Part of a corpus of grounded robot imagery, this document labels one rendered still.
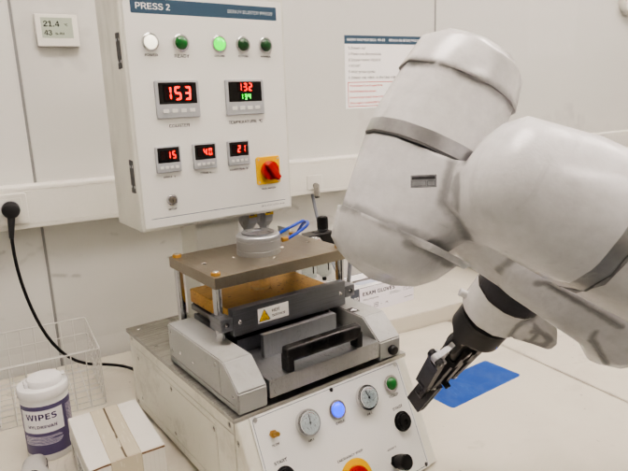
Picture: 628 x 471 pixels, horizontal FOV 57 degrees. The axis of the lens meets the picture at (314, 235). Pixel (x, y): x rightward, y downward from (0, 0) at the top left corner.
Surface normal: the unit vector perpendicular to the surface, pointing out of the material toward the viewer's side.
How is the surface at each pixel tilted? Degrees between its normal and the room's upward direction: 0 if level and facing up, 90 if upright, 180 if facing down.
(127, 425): 1
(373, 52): 90
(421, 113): 65
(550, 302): 114
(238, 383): 41
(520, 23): 90
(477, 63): 71
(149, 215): 90
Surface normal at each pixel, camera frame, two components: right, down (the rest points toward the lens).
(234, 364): 0.36, -0.63
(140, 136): 0.59, 0.16
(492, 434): -0.04, -0.97
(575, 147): 0.11, -0.50
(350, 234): -0.80, -0.11
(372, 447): 0.52, -0.26
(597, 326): 0.02, 0.60
